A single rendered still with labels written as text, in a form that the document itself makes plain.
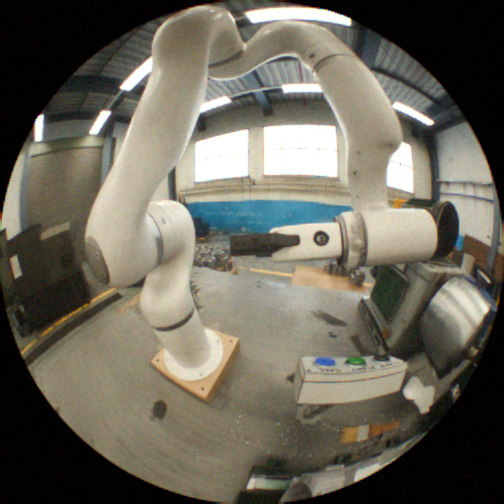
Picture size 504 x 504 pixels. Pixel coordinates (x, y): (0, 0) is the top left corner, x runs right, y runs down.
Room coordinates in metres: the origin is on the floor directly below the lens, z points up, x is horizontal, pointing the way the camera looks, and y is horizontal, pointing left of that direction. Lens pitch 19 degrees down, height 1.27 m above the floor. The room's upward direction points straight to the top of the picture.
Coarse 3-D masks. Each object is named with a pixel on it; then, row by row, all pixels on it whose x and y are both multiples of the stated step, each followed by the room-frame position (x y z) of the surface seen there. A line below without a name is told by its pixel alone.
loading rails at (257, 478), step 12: (432, 420) -0.23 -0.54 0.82; (420, 432) -0.19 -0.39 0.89; (396, 444) -0.18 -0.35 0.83; (336, 456) -0.10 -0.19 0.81; (348, 456) -0.12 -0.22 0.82; (252, 468) -0.08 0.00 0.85; (264, 468) -0.09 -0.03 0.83; (276, 468) -0.09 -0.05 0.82; (312, 468) -0.12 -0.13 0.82; (252, 480) -0.10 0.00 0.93; (264, 480) -0.10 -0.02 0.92; (276, 480) -0.11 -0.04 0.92; (288, 480) -0.11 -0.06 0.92; (240, 492) -0.18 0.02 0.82
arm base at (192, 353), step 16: (192, 320) 0.22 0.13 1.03; (160, 336) 0.17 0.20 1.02; (176, 336) 0.18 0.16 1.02; (192, 336) 0.20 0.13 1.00; (208, 336) 0.30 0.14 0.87; (176, 352) 0.17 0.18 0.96; (192, 352) 0.19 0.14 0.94; (208, 352) 0.23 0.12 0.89; (176, 368) 0.17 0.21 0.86; (192, 368) 0.18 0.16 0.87; (208, 368) 0.19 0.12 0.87
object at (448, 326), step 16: (448, 288) 0.10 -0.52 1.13; (464, 288) 0.05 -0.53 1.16; (432, 304) 0.12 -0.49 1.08; (448, 304) 0.07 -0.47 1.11; (464, 304) 0.02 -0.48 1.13; (480, 304) -0.03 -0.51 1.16; (432, 320) 0.09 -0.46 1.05; (448, 320) 0.04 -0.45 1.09; (464, 320) -0.01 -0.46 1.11; (480, 320) -0.06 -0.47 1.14; (432, 336) 0.06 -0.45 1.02; (448, 336) 0.01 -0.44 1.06; (464, 336) -0.03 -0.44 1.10; (480, 336) -0.11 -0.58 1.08; (432, 352) 0.02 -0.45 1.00; (448, 352) -0.02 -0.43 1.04; (464, 352) -0.07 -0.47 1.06; (432, 368) -0.02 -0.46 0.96; (448, 368) -0.06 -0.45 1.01
